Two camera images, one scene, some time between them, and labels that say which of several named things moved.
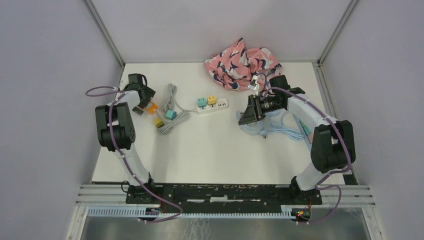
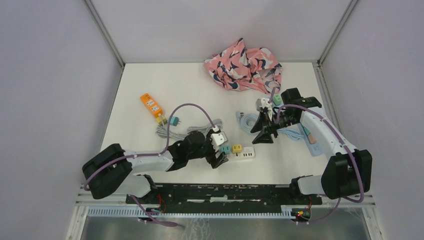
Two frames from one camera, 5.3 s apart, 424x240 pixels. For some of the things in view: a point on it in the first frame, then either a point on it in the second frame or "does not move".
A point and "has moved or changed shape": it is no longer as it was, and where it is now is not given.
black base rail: x=225 y=198 does not move
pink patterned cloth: x=234 y=67 does not move
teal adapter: x=201 y=102 → x=226 y=148
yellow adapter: x=211 y=100 → x=237 y=148
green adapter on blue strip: x=307 y=130 does not move
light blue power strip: x=303 y=132 does not move
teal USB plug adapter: x=171 y=114 has moved or changed shape
